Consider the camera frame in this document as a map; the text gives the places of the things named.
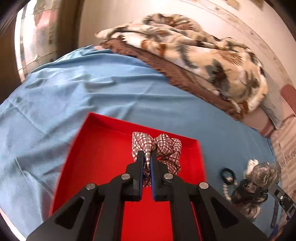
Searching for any grey patterned scrunchie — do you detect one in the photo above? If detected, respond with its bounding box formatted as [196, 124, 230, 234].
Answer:
[231, 162, 281, 221]

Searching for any grey blue pillow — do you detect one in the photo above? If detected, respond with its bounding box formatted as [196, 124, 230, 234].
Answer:
[261, 72, 286, 129]

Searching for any leaf print blanket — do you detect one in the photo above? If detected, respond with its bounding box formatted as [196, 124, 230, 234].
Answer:
[95, 13, 268, 119]

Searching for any white cherry print scrunchie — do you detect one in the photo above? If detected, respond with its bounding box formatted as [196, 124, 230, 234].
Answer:
[243, 159, 259, 179]

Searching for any red plaid scrunchie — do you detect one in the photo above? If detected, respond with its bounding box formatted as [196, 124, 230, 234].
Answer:
[132, 132, 182, 187]

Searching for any light blue bed sheet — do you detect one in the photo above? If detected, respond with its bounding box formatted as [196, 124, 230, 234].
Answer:
[1, 46, 275, 237]

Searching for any pink bolster pillow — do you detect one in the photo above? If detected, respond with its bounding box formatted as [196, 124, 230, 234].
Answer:
[241, 107, 275, 138]

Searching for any small black hair tie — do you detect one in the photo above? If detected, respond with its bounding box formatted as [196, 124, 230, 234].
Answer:
[220, 168, 236, 185]

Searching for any striped floral cushion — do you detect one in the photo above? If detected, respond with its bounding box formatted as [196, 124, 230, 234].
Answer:
[270, 116, 296, 201]

